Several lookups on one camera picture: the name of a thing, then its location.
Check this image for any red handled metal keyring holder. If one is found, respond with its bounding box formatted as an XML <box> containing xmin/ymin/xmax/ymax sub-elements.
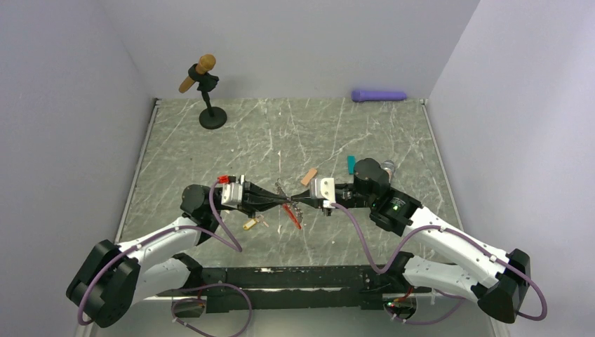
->
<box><xmin>274</xmin><ymin>178</ymin><xmax>303</xmax><ymax>230</ymax></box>

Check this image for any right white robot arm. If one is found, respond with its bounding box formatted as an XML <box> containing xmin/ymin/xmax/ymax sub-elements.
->
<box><xmin>291</xmin><ymin>158</ymin><xmax>532</xmax><ymax>324</ymax></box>

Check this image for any yellow tagged key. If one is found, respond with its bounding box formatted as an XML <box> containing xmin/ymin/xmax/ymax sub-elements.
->
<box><xmin>242</xmin><ymin>214</ymin><xmax>269</xmax><ymax>230</ymax></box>

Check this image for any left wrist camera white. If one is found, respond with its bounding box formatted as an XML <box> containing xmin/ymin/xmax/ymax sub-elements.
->
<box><xmin>218</xmin><ymin>175</ymin><xmax>245</xmax><ymax>208</ymax></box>

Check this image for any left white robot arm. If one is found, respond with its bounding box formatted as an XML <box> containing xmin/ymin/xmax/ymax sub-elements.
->
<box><xmin>66</xmin><ymin>176</ymin><xmax>290</xmax><ymax>327</ymax></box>

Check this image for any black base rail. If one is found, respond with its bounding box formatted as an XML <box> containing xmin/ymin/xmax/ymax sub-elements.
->
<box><xmin>161</xmin><ymin>265</ymin><xmax>429</xmax><ymax>313</ymax></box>

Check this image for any brown microphone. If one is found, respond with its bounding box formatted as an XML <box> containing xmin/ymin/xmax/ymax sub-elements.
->
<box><xmin>178</xmin><ymin>54</ymin><xmax>219</xmax><ymax>93</ymax></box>

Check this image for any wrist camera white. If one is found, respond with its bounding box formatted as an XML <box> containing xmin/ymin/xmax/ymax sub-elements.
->
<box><xmin>218</xmin><ymin>175</ymin><xmax>245</xmax><ymax>208</ymax></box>
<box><xmin>309</xmin><ymin>178</ymin><xmax>336</xmax><ymax>209</ymax></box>

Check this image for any teal block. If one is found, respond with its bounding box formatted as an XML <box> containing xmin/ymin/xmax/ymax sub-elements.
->
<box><xmin>347</xmin><ymin>155</ymin><xmax>356</xmax><ymax>175</ymax></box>

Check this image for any black microphone stand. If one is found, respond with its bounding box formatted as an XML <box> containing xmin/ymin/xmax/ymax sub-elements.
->
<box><xmin>199</xmin><ymin>91</ymin><xmax>227</xmax><ymax>130</ymax></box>

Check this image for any purple cylinder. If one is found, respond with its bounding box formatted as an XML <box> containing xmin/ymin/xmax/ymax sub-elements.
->
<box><xmin>351</xmin><ymin>90</ymin><xmax>408</xmax><ymax>103</ymax></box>

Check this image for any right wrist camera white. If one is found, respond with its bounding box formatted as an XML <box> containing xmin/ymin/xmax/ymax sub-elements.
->
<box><xmin>309</xmin><ymin>178</ymin><xmax>336</xmax><ymax>209</ymax></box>

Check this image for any brown wooden block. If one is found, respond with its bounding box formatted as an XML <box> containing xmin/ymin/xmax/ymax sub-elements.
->
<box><xmin>300</xmin><ymin>168</ymin><xmax>318</xmax><ymax>187</ymax></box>

